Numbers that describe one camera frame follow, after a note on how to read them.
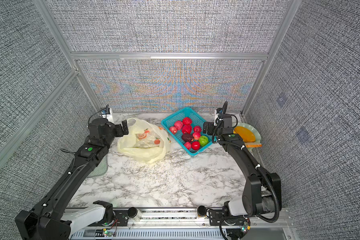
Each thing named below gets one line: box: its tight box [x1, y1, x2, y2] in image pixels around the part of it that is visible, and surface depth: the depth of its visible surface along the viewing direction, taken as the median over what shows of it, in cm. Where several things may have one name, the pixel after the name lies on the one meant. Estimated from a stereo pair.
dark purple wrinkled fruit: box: [182, 133, 194, 143], surface depth 99 cm
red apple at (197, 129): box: [193, 125, 202, 133], surface depth 106 cm
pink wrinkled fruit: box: [174, 120, 184, 130], surface depth 108 cm
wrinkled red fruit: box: [182, 117, 192, 125], surface depth 111 cm
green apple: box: [198, 135, 209, 147], surface depth 99 cm
